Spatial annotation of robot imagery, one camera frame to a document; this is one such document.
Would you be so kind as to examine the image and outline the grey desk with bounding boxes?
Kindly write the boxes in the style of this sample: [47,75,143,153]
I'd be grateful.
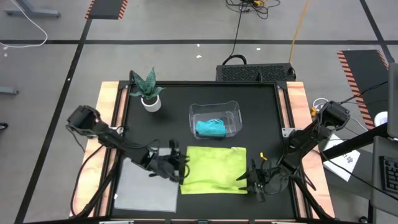
[369,135,398,215]

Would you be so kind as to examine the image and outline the coiled white cable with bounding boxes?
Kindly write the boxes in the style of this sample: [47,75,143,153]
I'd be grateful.
[312,97,330,110]

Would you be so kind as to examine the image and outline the black diagonal bar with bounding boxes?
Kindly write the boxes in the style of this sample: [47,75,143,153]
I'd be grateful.
[320,123,389,162]

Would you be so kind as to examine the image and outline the yellow-green microfiber towel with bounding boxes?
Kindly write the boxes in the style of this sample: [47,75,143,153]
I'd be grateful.
[179,146,249,195]

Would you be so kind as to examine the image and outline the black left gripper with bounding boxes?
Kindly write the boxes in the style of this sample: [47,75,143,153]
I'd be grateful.
[148,139,190,185]

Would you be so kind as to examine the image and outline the yellow hanging cord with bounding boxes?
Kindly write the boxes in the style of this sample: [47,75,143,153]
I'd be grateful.
[288,0,310,64]

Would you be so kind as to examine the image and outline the black perforated computer case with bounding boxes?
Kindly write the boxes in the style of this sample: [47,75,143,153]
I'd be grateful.
[216,63,297,83]

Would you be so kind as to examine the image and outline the grey microfiber towel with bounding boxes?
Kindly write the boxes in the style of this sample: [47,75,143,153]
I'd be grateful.
[114,147,181,213]

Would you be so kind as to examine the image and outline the clear plastic bin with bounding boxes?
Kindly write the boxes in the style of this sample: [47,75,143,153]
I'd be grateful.
[188,100,243,140]

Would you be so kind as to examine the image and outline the hazard-striped black mat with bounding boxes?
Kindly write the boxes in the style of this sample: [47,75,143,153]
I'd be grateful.
[337,49,390,131]
[85,0,129,21]

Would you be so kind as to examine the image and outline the black keyboard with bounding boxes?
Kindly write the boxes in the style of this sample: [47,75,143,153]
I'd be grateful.
[379,155,398,194]

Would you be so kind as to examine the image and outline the green snake plant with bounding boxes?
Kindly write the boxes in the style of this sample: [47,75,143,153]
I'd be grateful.
[129,67,166,101]

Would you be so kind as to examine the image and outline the grey monitor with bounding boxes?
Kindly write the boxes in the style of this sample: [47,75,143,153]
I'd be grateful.
[387,62,398,139]

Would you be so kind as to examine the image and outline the teal microfiber towel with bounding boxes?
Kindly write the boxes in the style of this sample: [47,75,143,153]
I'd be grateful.
[195,118,227,138]

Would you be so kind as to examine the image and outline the black hanging cable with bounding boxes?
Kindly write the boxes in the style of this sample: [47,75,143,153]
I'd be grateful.
[221,0,248,66]

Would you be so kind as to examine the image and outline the tangled black cables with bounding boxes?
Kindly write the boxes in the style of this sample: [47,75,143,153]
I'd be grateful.
[226,0,281,20]

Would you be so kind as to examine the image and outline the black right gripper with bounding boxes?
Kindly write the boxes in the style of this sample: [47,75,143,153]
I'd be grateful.
[235,160,270,203]

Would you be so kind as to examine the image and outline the white cup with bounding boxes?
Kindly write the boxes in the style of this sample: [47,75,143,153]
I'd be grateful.
[374,111,389,128]

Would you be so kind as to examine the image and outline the white plant pot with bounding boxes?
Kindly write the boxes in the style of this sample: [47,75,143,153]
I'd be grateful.
[141,95,162,113]

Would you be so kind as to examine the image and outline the grey desk foot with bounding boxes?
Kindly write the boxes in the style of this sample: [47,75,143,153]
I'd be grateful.
[4,0,62,18]
[0,86,20,95]

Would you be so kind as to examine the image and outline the white paper sheet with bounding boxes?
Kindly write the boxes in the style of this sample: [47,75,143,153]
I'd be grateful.
[322,133,361,183]

